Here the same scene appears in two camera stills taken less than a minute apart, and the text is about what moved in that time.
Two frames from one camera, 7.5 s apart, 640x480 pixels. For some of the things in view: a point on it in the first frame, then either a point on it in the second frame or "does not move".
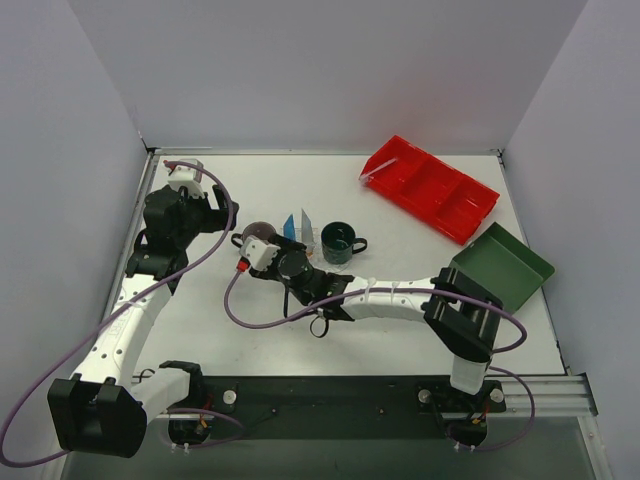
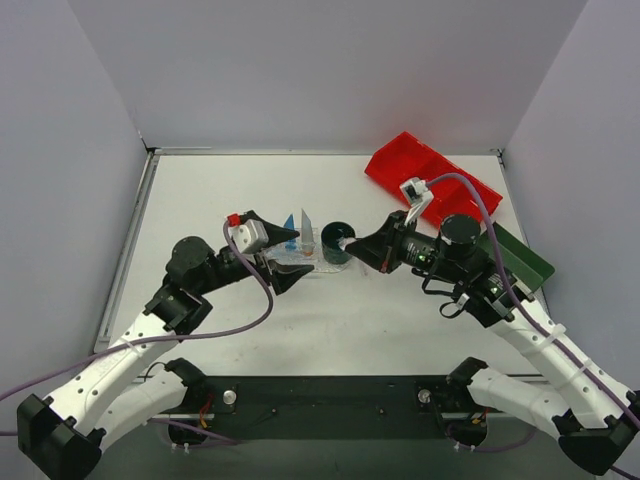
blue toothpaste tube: (289, 228) does not move
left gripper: (211, 214) → (267, 259)
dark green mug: (338, 239) does not move
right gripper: (276, 242) → (391, 242)
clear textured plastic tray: (317, 260) does not move
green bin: (506, 267) does not move
